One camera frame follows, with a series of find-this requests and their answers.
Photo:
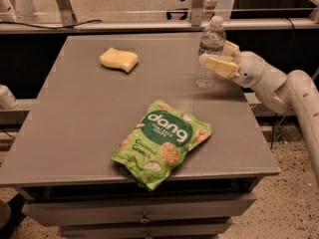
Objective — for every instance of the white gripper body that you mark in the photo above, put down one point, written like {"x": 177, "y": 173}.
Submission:
{"x": 249, "y": 69}

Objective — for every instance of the green Dang chips bag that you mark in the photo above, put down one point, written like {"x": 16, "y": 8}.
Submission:
{"x": 159, "y": 143}

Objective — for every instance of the clear plastic water bottle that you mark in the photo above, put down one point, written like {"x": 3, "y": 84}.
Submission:
{"x": 212, "y": 41}

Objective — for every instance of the horizontal metal rail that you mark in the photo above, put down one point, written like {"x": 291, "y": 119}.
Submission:
{"x": 96, "y": 26}

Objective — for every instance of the metal frame post left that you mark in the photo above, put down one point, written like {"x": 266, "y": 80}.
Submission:
{"x": 67, "y": 14}

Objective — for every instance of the white cylinder at left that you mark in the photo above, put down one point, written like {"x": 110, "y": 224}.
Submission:
{"x": 7, "y": 99}

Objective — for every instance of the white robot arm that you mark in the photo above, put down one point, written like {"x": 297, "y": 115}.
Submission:
{"x": 276, "y": 90}

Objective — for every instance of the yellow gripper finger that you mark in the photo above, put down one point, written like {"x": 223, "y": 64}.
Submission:
{"x": 230, "y": 49}
{"x": 223, "y": 66}

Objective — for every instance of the yellow sponge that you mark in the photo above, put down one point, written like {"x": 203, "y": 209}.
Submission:
{"x": 120, "y": 60}

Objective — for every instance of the grey drawer cabinet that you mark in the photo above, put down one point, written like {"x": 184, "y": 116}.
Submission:
{"x": 61, "y": 159}

